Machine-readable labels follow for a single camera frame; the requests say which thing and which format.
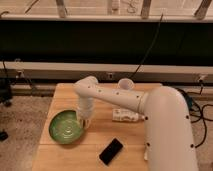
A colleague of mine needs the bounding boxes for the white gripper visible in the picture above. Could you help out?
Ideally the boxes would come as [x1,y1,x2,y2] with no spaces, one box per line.
[77,97,93,130]

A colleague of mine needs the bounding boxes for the green ceramic bowl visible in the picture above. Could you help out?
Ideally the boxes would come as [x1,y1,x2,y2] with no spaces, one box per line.
[48,110,84,144]

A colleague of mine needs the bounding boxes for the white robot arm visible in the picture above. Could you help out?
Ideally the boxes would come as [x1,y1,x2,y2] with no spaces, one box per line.
[74,76,199,171]

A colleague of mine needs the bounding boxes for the black smartphone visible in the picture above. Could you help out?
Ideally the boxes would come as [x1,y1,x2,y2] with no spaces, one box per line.
[99,138,123,165]

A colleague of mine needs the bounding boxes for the white paper cup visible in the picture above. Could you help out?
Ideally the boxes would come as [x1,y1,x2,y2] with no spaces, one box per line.
[118,78,134,90]

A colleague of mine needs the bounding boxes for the black chair base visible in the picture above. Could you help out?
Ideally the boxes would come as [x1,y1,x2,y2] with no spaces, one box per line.
[0,79,12,141]

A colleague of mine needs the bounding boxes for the white wall outlet box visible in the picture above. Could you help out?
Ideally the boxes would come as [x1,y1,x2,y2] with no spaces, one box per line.
[107,73,113,80]

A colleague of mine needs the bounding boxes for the black floor cables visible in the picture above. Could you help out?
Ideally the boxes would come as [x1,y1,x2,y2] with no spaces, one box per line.
[179,87,213,148]

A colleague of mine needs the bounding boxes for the black hanging cable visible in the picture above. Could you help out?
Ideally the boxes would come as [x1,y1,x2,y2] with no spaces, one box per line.
[129,12,165,80]

